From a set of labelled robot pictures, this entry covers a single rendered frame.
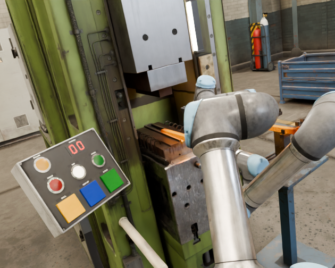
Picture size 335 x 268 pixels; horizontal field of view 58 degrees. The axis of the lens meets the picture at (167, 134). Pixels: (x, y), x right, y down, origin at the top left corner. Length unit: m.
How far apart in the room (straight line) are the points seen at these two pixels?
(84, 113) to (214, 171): 0.88
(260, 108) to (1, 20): 6.71
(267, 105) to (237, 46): 8.85
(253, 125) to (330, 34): 9.25
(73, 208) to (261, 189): 0.63
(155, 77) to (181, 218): 0.71
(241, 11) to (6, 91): 6.63
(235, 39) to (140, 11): 8.21
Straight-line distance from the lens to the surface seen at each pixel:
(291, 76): 5.34
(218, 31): 1.78
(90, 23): 1.44
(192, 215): 1.62
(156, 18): 1.41
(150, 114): 1.94
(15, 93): 6.53
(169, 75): 1.43
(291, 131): 1.53
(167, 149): 1.48
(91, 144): 1.24
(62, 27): 1.41
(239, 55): 9.63
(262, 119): 0.74
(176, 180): 1.48
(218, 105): 0.73
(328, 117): 0.89
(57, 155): 1.17
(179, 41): 1.46
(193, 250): 1.73
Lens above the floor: 1.52
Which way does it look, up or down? 19 degrees down
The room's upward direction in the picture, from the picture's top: 11 degrees counter-clockwise
